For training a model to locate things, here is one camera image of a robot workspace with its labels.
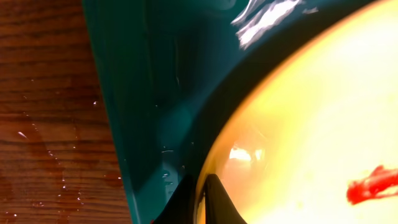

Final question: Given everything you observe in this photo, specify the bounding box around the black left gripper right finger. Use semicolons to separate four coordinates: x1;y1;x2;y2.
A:
203;174;247;224

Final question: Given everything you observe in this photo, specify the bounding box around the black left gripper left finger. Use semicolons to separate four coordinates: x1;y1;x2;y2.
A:
152;175;196;224

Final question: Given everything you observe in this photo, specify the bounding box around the yellow plate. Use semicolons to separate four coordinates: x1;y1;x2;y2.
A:
195;1;397;223

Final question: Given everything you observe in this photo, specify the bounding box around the blue plastic tray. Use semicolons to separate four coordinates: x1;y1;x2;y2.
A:
82;0;368;223

